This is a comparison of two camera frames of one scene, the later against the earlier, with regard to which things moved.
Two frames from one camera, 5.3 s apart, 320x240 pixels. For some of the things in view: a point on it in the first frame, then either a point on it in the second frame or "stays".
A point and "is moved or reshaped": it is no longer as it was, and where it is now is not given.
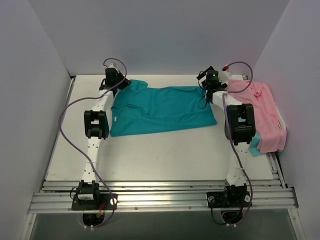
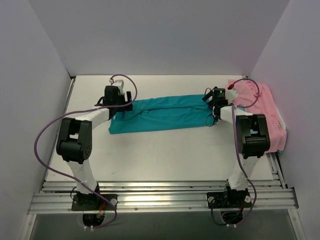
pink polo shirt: (269, 132) stays
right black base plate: (231, 197) stays
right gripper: (208, 88) -> (208, 98)
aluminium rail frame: (55, 196) stays
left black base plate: (101, 202) stays
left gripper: (122, 83) -> (127, 100)
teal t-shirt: (137, 108) is moved or reshaped
